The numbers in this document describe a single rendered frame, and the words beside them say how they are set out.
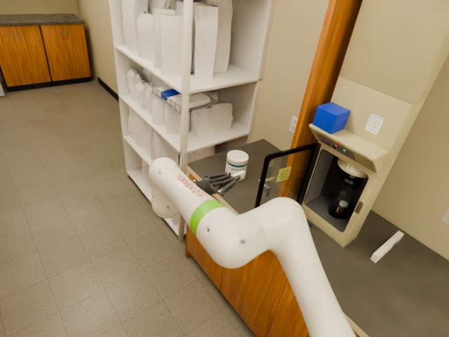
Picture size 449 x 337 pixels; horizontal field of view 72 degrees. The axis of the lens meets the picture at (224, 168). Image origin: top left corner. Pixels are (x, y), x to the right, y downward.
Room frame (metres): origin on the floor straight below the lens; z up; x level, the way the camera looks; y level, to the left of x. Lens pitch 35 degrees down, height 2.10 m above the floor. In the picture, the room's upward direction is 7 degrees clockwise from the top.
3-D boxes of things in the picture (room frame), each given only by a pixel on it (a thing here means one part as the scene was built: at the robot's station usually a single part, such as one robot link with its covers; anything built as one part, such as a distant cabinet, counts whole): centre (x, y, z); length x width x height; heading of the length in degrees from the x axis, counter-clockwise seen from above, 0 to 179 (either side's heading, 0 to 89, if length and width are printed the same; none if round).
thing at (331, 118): (1.25, -0.43, 1.56); 0.10 x 0.10 x 0.09; 42
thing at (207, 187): (0.98, 0.06, 1.31); 0.09 x 0.08 x 0.07; 132
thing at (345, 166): (1.27, -0.62, 1.34); 0.18 x 0.18 x 0.05
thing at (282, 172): (1.23, -0.30, 1.19); 0.30 x 0.01 x 0.40; 124
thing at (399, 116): (1.30, -0.63, 1.33); 0.32 x 0.25 x 0.77; 42
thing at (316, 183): (1.30, -0.63, 1.19); 0.26 x 0.24 x 0.35; 42
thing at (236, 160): (1.60, -0.07, 1.02); 0.13 x 0.13 x 0.15
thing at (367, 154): (1.18, -0.49, 1.46); 0.32 x 0.12 x 0.10; 42
